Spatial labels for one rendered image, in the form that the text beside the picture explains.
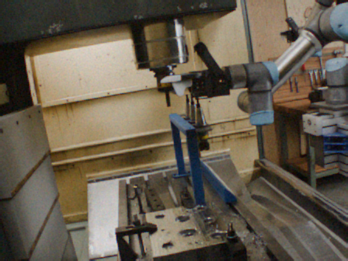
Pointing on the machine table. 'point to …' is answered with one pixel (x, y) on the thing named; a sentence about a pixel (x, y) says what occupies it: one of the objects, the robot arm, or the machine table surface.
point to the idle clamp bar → (154, 200)
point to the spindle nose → (158, 44)
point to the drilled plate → (185, 252)
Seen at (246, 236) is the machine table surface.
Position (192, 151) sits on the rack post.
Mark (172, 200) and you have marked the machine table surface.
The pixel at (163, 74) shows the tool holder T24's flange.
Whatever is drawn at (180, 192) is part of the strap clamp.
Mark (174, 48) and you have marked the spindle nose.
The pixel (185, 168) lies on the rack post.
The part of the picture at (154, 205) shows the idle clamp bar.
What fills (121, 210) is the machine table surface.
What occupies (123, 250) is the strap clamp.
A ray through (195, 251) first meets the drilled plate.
